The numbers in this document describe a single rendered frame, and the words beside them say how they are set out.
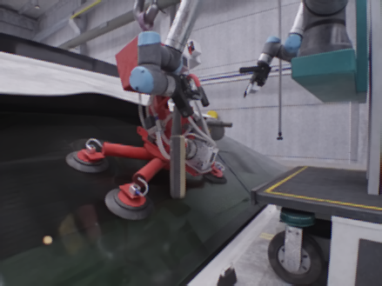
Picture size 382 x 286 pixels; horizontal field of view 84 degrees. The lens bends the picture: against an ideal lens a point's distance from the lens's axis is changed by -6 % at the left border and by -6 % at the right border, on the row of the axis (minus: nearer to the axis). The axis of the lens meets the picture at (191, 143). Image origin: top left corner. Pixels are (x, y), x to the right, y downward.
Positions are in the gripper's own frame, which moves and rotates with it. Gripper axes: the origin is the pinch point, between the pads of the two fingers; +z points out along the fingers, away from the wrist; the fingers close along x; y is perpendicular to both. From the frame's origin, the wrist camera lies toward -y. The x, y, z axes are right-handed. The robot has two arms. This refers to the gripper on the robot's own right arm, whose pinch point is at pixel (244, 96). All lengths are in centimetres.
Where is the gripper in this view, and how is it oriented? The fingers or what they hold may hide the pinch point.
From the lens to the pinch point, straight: 133.1
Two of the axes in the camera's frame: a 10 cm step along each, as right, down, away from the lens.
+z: -4.0, 9.0, 1.5
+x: 1.3, -1.0, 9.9
